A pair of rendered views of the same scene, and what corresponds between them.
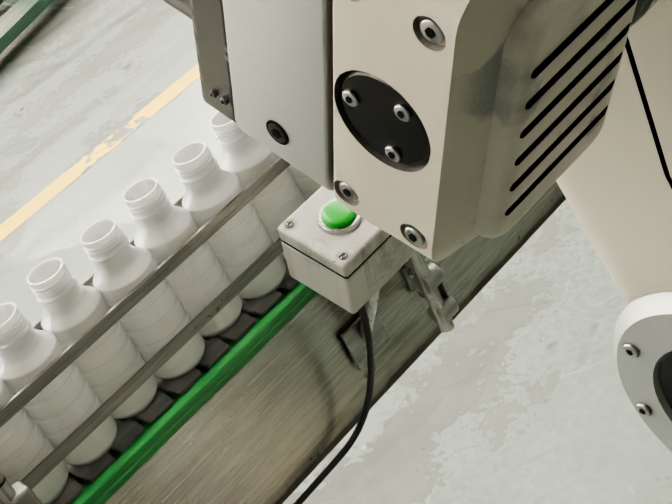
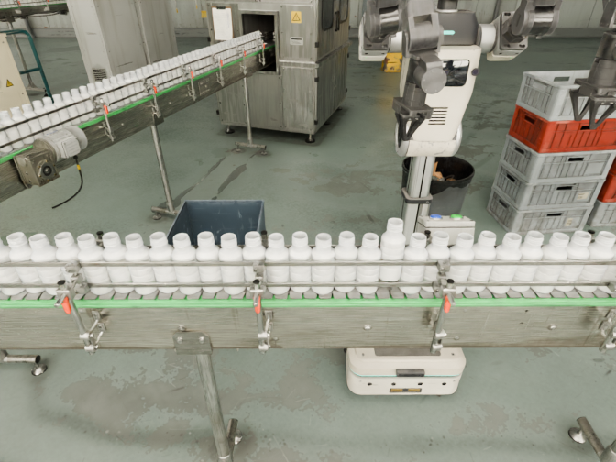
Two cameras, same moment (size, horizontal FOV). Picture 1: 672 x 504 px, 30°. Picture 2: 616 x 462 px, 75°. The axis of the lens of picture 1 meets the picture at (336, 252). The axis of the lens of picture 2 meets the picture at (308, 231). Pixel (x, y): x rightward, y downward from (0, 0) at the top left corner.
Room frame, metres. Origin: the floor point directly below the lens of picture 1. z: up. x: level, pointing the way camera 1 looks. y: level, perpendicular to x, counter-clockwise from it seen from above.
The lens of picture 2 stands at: (2.00, 0.10, 1.72)
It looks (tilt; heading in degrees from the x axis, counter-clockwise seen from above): 33 degrees down; 210
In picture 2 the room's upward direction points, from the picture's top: straight up
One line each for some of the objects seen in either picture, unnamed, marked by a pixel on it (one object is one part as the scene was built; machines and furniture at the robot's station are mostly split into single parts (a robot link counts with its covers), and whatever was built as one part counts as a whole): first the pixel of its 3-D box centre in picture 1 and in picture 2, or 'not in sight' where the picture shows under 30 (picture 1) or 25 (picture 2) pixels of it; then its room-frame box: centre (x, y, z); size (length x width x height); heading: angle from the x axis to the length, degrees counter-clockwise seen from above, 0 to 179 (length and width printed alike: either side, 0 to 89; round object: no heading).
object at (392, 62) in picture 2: not in sight; (393, 39); (-6.13, -2.64, 0.55); 0.40 x 0.40 x 1.10; 30
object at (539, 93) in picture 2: not in sight; (577, 93); (-1.31, 0.31, 1.00); 0.61 x 0.41 x 0.22; 127
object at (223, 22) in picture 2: not in sight; (222, 23); (-1.65, -3.01, 1.22); 0.23 x 0.04 x 0.32; 102
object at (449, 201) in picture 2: not in sight; (429, 208); (-0.51, -0.36, 0.32); 0.45 x 0.45 x 0.64
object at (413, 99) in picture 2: not in sight; (414, 95); (0.99, -0.17, 1.45); 0.10 x 0.07 x 0.07; 45
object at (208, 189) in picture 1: (226, 220); (480, 261); (1.06, 0.08, 1.08); 0.06 x 0.06 x 0.17
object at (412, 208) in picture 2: not in sight; (410, 233); (0.50, -0.24, 0.74); 0.11 x 0.11 x 0.40; 30
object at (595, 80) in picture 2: not in sight; (603, 74); (0.82, 0.21, 1.51); 0.10 x 0.07 x 0.07; 30
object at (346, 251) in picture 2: not in sight; (345, 261); (1.24, -0.22, 1.08); 0.06 x 0.06 x 0.17
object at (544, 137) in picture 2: not in sight; (566, 126); (-1.32, 0.31, 0.78); 0.61 x 0.41 x 0.22; 127
